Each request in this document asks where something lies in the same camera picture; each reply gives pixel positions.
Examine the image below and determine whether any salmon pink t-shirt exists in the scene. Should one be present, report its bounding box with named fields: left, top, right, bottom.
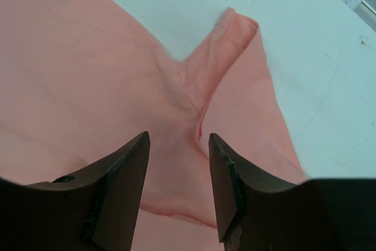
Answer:
left=1, top=0, right=305, bottom=250

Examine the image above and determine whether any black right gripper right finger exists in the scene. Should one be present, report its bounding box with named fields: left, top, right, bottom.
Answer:
left=209, top=133, right=375, bottom=250

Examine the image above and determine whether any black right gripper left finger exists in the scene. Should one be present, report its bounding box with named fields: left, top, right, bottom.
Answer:
left=1, top=132, right=150, bottom=250

